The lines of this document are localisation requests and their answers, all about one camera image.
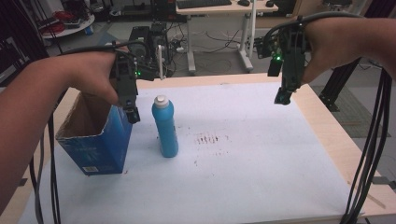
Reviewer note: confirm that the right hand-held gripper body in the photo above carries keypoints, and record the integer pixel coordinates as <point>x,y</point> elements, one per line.
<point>292,56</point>

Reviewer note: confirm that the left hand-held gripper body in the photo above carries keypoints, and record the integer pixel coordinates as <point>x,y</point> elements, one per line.
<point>126,81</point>

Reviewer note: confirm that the blue bottle with white cap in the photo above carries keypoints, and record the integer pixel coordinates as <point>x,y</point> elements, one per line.
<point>165,130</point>

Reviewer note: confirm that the blue cardboard box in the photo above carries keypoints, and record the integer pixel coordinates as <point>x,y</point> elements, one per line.
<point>99,146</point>

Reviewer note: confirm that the person's left hand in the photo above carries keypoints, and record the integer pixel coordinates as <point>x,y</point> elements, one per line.
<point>90,71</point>

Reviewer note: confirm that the person's right hand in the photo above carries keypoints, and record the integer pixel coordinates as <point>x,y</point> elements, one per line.
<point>333,43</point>

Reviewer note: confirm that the black computer tower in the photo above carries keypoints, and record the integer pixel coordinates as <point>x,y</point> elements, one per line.
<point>149,40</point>

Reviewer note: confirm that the black metal stand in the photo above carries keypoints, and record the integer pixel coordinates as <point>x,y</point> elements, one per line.
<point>337,84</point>

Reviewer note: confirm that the black computer mouse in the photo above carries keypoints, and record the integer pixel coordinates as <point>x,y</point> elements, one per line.
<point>244,2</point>

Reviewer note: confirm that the round white table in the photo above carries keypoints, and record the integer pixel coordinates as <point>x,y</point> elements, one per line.
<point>70,28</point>

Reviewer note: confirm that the white table mat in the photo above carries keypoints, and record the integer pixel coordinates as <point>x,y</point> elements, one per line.
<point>233,161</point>

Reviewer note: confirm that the light wooden office desk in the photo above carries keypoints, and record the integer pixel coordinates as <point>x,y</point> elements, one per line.
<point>224,9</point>

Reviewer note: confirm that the black keyboard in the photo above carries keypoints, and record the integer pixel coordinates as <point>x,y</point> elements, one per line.
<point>204,3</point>

